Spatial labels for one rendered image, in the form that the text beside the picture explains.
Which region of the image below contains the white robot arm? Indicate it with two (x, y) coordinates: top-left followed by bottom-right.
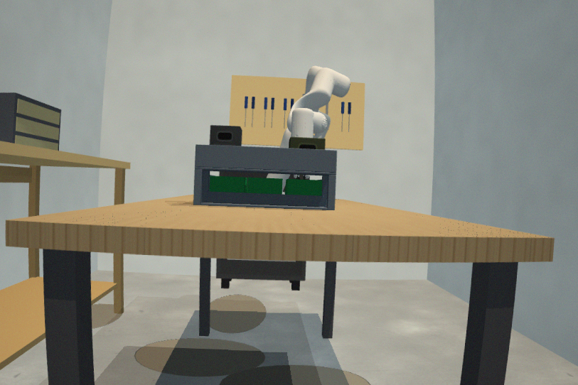
(267, 66), (350, 191)

